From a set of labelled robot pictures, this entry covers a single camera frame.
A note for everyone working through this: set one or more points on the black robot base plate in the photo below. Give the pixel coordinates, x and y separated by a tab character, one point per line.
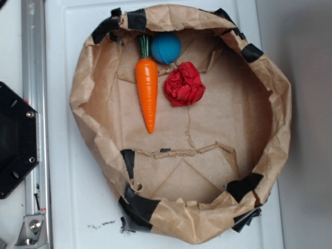
18	140

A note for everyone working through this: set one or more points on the brown paper bag bin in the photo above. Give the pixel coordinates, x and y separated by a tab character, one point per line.
207	167

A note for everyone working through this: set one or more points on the orange toy carrot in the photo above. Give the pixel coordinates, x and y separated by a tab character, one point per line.
146	73

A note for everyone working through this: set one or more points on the aluminium extrusion rail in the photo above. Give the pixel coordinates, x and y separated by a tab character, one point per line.
35	92

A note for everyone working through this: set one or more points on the metal corner bracket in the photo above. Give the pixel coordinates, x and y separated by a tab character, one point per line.
33	232

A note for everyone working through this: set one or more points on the blue ball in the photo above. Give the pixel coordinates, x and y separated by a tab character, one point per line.
166	48

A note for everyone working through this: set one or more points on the crumpled red paper ball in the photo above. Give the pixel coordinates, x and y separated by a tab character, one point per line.
184	86

